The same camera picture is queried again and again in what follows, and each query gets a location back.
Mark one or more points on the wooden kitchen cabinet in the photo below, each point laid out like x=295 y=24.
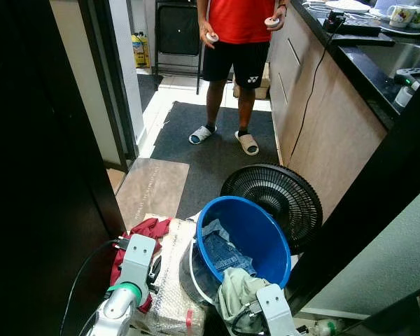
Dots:
x=322 y=126

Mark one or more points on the cardboard box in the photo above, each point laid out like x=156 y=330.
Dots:
x=262 y=87

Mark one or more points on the red garment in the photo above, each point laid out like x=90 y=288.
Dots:
x=150 y=229

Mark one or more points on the pale blue right wrist camera mount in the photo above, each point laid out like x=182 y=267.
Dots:
x=276 y=311

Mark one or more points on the dark grey floor mat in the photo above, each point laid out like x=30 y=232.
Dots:
x=196 y=168

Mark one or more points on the black folding chair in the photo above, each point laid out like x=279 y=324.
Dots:
x=176 y=31

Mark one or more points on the black door jamb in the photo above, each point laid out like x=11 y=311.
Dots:
x=378 y=189

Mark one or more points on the white plate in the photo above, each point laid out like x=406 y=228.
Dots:
x=348 y=6

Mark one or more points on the pale grey-green garment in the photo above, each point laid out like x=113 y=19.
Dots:
x=238 y=290

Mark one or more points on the black door leaf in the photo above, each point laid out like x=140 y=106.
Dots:
x=42 y=140

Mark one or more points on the pale blue left wrist camera mount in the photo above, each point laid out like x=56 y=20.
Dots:
x=140 y=255

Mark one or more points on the yellow bottle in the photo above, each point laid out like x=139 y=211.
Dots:
x=140 y=50

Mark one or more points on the black floor fan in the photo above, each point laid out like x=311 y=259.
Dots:
x=287 y=192

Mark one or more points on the person in red shirt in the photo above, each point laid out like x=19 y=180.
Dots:
x=238 y=21

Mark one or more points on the clear plastic bottle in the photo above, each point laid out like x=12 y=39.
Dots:
x=327 y=327

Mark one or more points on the white handheld controller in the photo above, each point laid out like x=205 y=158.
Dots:
x=212 y=36
x=272 y=22

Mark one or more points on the steel sink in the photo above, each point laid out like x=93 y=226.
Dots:
x=399 y=59

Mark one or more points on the black countertop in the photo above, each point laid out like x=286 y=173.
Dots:
x=357 y=70

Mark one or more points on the large deep blue tub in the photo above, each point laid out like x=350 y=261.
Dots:
x=255 y=234

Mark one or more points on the grey plastic basin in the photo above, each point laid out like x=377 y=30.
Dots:
x=194 y=280

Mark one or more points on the blue jeans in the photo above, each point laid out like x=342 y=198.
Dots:
x=224 y=252

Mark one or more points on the black countertop device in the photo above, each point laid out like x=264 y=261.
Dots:
x=353 y=26

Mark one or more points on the white bubble-wrapped package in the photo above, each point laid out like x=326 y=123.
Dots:
x=171 y=280

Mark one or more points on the pale blue wrist camera mount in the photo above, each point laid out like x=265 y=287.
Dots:
x=140 y=255
x=276 y=311

